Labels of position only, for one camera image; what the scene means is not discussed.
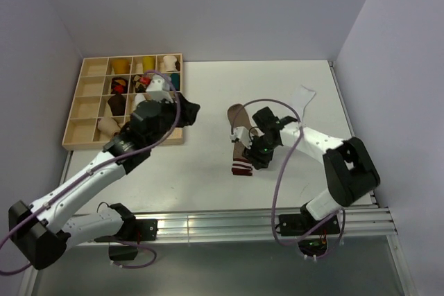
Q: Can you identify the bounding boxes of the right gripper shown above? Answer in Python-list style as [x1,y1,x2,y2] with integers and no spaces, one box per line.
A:
[242,134,278,171]

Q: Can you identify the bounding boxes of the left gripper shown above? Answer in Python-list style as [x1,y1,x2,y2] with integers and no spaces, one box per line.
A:
[146,92,200,149]

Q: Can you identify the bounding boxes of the brown sock striped cuff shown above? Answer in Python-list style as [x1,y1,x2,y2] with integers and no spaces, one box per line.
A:
[227,104,258,176]

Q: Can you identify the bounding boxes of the beige maroon sock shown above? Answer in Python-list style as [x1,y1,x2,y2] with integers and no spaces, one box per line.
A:
[97,117,121,137]

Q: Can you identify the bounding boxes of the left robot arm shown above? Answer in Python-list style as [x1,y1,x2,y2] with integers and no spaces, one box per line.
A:
[8,95,200,270]

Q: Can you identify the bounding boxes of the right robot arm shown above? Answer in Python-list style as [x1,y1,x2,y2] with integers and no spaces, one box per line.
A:
[230,107,380,236]

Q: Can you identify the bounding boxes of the teal rolled sock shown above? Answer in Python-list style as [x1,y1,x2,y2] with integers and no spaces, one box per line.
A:
[170,73,180,91]

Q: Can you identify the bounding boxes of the white rolled sock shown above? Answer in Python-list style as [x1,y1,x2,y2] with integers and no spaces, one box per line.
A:
[134,93,146,108]

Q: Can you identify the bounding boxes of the cream rolled sock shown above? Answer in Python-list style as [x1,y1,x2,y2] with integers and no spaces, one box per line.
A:
[162,55,180,72]

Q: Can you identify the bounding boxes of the brown tan checkered rolled sock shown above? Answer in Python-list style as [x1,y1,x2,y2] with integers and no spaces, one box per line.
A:
[132,75,151,93]

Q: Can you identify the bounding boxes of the dark brown rolled sock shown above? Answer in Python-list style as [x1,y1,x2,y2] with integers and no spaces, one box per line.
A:
[108,94,126,116]

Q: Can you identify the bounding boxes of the brown red argyle rolled sock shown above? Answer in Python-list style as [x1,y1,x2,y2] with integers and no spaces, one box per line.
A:
[110,77,128,95]

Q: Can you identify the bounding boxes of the white sock black stripes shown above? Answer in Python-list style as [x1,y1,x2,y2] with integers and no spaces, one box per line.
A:
[290,85,316,121]

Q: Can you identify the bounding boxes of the mustard yellow rolled sock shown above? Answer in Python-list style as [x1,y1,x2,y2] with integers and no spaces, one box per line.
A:
[110,58,130,75]

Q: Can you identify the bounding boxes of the wooden compartment tray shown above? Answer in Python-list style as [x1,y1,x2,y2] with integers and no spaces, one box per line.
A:
[62,53,184,150]

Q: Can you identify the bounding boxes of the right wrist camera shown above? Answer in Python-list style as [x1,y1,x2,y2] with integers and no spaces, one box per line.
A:
[230,126,252,149]

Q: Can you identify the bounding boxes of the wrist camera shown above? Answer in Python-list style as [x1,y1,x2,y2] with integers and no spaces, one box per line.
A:
[146,74,173,103]
[230,126,252,149]

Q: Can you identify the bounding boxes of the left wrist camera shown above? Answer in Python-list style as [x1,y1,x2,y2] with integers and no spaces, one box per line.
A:
[146,74,173,103]

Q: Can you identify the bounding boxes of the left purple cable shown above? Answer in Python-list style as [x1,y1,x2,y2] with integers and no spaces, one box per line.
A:
[0,69,185,275]

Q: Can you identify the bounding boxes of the purple cable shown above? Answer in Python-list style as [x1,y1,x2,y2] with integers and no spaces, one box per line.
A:
[230,98,347,259]
[0,69,185,275]

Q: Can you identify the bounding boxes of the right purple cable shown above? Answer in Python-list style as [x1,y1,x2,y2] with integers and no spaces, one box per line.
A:
[230,98,347,259]

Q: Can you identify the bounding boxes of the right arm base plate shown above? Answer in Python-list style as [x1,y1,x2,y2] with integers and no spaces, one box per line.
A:
[277,214,341,237]

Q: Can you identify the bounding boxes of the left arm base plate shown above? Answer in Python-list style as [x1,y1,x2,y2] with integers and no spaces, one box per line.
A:
[94,219,158,243]

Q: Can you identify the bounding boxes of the aluminium rail frame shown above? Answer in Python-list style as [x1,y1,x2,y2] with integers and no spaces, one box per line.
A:
[19,60,417,295]

